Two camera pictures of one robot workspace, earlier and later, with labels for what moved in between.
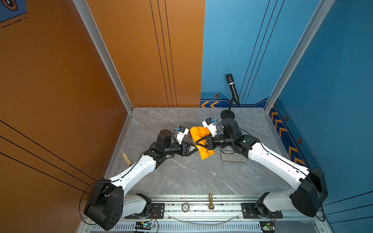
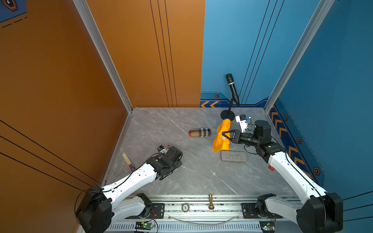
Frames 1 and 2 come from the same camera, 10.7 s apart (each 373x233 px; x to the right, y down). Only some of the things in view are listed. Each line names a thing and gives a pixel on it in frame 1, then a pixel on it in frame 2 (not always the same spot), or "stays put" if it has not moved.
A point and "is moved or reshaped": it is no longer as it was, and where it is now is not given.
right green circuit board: [267, 225] stays put
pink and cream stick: [127, 160] stays put
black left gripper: [185, 152] to [178, 163]
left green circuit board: [144, 225] stays put
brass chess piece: [211, 206] stays put
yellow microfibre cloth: [198, 134] is moved or reshaped
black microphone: [230, 81] stays put
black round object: [228, 114] stays put
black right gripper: [210, 145] to [237, 136]
